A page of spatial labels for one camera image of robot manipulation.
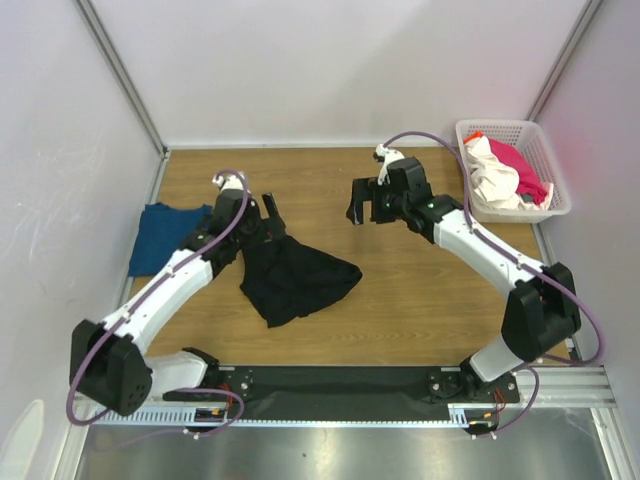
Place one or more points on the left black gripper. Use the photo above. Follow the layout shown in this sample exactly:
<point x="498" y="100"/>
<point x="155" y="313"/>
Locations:
<point x="268" y="229"/>

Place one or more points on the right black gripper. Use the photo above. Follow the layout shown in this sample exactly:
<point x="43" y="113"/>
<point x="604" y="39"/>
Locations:
<point x="377" y="201"/>

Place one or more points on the black t shirt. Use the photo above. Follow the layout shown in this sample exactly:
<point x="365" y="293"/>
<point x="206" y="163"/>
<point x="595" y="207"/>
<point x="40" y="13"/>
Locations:
<point x="285" y="279"/>

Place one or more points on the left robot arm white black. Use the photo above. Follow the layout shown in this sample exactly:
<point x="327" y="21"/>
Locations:
<point x="109" y="360"/>

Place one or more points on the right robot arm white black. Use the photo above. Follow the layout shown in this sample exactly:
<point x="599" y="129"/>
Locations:
<point x="539" y="312"/>

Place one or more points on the folded blue t shirt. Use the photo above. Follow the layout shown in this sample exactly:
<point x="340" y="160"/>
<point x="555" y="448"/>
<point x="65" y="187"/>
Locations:
<point x="161" y="228"/>

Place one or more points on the orange garment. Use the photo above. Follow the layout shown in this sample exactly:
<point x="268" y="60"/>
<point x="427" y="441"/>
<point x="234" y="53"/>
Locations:
<point x="474" y="136"/>

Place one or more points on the cream white t shirt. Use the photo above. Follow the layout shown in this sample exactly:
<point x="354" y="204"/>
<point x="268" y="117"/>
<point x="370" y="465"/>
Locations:
<point x="494" y="184"/>

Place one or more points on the pink t shirt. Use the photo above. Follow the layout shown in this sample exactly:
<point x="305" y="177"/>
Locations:
<point x="530" y="188"/>

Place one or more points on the white plastic basket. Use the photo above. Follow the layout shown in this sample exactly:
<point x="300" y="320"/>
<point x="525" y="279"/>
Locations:
<point x="529" y="139"/>

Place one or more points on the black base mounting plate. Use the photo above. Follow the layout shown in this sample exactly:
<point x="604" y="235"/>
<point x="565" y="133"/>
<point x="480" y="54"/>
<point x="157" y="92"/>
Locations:
<point x="357" y="393"/>

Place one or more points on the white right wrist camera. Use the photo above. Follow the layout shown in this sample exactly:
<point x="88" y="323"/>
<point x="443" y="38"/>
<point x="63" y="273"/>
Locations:
<point x="385" y="157"/>

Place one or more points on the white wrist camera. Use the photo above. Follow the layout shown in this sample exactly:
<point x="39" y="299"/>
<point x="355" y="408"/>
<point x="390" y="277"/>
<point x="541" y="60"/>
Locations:
<point x="385" y="157"/>
<point x="230" y="180"/>

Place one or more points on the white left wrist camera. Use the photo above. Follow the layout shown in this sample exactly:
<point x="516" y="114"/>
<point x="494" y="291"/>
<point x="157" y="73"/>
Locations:
<point x="230" y="180"/>

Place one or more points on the left aluminium corner post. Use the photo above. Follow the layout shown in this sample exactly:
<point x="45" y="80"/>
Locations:
<point x="113" y="59"/>

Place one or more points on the aluminium corner post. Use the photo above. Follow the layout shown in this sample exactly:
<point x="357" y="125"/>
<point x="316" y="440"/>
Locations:
<point x="581" y="26"/>
<point x="113" y="59"/>

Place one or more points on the aluminium frame rail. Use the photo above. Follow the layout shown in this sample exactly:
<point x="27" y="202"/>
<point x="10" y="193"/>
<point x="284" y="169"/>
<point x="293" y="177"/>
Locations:
<point x="203" y="399"/>

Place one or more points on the right aluminium corner post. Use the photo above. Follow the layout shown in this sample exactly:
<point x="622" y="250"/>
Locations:
<point x="581" y="26"/>

